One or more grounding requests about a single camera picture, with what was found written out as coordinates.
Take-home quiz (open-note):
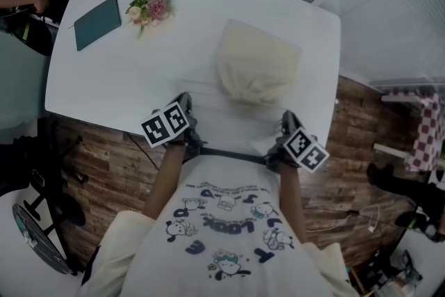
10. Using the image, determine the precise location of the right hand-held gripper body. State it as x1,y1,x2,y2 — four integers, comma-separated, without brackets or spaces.
264,121,330,173

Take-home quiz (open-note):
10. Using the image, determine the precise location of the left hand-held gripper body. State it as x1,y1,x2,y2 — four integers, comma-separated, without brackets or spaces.
140,93,209,165

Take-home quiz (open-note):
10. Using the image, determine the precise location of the cream drawstring bag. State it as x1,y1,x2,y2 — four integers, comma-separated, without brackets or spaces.
212,18,303,106

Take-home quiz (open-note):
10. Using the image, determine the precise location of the person's left forearm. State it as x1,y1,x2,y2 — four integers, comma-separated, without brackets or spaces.
141,141,187,220

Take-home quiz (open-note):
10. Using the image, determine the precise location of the person's right forearm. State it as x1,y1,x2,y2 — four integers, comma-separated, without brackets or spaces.
277,162,309,245

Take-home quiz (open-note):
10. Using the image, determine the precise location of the pink flower bouquet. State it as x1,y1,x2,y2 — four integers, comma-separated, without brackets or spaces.
124,0,177,40

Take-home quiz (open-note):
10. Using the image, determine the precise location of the white cartoon print t-shirt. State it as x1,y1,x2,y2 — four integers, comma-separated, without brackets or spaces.
127,152,334,297

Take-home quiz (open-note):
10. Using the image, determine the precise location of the white shelf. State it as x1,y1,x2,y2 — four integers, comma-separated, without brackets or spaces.
368,77,436,104

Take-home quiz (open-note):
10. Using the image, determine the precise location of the dark teal notebook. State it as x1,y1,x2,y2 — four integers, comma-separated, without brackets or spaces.
73,0,122,52

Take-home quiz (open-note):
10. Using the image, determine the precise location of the black office chair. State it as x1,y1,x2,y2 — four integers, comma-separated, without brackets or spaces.
0,120,87,276

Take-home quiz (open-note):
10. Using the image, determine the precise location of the red checkered cloth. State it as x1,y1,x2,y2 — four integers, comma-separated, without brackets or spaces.
404,90,445,173

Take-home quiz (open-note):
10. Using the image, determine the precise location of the black backpack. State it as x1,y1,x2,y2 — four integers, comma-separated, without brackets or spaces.
0,9,54,57

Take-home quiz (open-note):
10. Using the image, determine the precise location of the round dark disc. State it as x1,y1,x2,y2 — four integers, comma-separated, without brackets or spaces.
12,202,71,276

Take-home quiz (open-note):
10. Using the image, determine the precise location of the white cable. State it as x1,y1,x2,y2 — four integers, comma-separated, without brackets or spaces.
305,204,382,234

